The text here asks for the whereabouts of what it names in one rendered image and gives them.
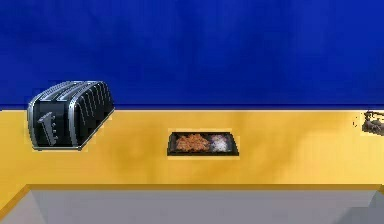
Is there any black food tray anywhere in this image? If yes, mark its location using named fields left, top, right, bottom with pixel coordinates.
left=166, top=131, right=240, bottom=157

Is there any black and silver toaster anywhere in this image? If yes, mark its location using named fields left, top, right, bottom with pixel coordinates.
left=27, top=80, right=116, bottom=152

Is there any dark grey metal object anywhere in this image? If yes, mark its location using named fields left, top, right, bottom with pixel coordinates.
left=353, top=110, right=384, bottom=137

